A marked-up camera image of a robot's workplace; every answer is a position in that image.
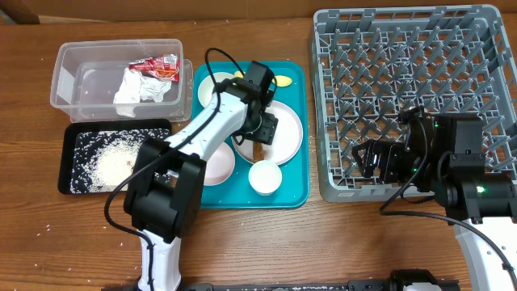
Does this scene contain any brown carrot stick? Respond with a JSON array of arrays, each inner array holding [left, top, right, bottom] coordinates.
[[253, 142, 265, 163]]

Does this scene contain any pink bowl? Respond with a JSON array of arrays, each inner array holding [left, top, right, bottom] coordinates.
[[204, 142, 236, 186]]

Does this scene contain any cream green bowl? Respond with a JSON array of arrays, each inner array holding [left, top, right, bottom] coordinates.
[[198, 72, 234, 108]]

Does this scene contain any red snack wrapper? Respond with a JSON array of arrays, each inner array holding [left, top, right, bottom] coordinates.
[[128, 54, 181, 82]]

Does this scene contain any white napkin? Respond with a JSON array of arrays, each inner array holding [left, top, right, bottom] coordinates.
[[113, 68, 172, 117]]

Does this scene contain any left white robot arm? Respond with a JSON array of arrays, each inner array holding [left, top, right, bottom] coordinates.
[[122, 74, 278, 290]]

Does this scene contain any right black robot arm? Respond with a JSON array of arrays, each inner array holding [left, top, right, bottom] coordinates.
[[351, 112, 516, 290]]

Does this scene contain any grey dishwasher rack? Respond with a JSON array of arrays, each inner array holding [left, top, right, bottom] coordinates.
[[310, 5, 516, 203]]

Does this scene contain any black waste tray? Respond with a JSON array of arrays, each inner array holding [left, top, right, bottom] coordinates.
[[57, 119, 172, 194]]

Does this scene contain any large white plate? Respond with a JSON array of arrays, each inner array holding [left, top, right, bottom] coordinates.
[[230, 99, 305, 167]]

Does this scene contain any small white cup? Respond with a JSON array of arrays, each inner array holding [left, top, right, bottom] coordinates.
[[248, 160, 283, 196]]

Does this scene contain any yellow plastic spoon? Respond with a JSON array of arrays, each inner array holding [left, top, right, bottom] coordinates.
[[233, 71, 292, 87]]

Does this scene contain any teal plastic tray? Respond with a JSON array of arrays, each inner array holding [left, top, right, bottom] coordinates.
[[201, 61, 310, 209]]

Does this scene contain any spilled white rice pile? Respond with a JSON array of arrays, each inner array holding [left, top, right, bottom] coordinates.
[[69, 129, 170, 194]]

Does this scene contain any clear plastic bin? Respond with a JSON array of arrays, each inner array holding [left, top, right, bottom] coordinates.
[[50, 39, 193, 122]]

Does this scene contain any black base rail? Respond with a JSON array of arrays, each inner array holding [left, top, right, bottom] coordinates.
[[100, 268, 461, 291]]

